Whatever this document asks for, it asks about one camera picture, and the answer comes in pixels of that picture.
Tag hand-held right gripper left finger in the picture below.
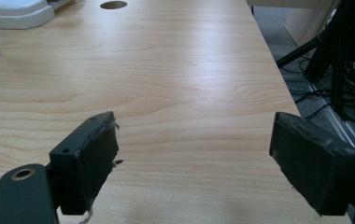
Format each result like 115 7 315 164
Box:
49 110 124 224

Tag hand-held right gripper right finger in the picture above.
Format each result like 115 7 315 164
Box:
268 111 355 217

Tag black tripod stand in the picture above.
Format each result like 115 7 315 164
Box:
276 0 355 125

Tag white cabinet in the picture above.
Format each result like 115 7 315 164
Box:
246 0 343 48

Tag metal floor rail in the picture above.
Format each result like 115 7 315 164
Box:
305 78 355 171

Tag black floor cable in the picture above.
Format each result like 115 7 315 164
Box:
282 57 334 120

